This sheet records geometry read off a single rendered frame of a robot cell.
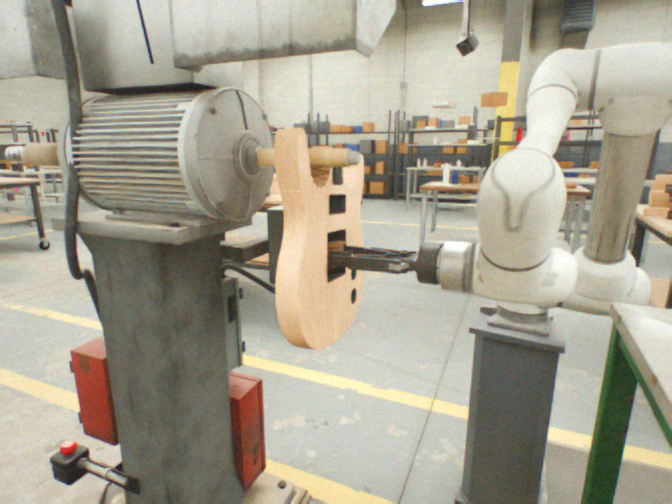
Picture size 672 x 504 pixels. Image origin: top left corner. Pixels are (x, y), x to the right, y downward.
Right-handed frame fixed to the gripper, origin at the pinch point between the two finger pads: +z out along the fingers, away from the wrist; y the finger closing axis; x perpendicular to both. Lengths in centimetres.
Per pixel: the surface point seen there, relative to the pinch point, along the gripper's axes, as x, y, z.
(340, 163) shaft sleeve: 17.8, -8.8, -3.4
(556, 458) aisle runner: -97, 107, -57
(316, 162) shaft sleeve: 17.9, -8.9, 1.2
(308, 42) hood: 32.4, -24.3, -4.9
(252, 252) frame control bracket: -2.7, 6.8, 25.9
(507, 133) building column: 104, 673, -10
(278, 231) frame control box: 2.2, 12.9, 22.3
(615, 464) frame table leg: -47, 29, -58
